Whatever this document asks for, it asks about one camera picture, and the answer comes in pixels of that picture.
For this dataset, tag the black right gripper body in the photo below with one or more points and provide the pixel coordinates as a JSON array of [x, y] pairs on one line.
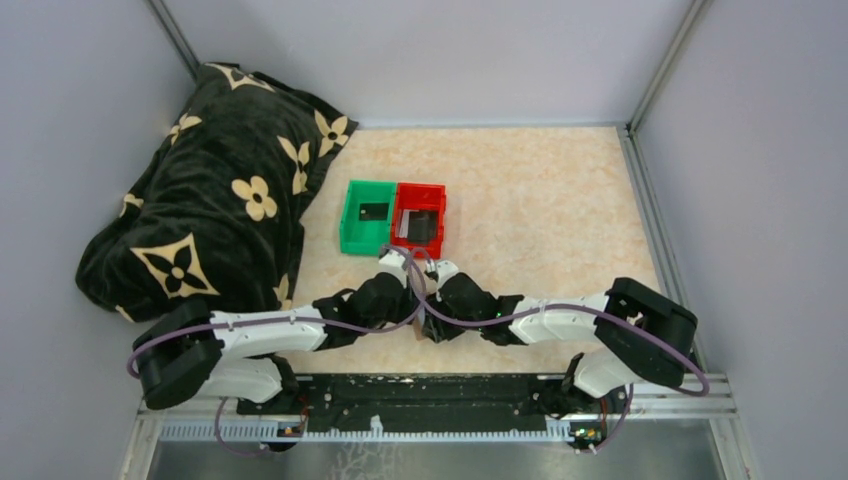
[[446, 332]]

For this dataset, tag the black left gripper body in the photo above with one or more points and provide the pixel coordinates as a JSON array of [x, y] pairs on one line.
[[402, 307]]

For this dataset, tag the brown leather card holder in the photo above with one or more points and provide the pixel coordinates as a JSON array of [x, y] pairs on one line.
[[418, 326]]

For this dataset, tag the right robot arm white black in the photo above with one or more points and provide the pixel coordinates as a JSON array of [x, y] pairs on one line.
[[638, 333]]

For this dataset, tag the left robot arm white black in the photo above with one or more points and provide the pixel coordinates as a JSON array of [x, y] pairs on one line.
[[195, 352]]

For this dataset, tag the black card in red bin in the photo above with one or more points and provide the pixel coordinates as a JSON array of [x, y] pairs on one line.
[[418, 226]]

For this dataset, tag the black card in green bin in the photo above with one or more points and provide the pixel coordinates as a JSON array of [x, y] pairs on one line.
[[374, 211]]

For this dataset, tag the green plastic bin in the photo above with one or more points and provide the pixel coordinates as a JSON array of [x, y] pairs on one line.
[[365, 238]]

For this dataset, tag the red plastic bin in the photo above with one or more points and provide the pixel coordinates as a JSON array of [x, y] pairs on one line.
[[418, 196]]

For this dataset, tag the black floral blanket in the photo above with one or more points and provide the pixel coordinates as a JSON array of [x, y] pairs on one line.
[[217, 214]]

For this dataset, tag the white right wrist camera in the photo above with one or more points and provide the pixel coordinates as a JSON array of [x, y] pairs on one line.
[[441, 271]]

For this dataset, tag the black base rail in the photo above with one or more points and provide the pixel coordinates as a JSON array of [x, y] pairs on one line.
[[522, 392]]

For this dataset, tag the aluminium frame rail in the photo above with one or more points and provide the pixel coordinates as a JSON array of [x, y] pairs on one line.
[[666, 404]]

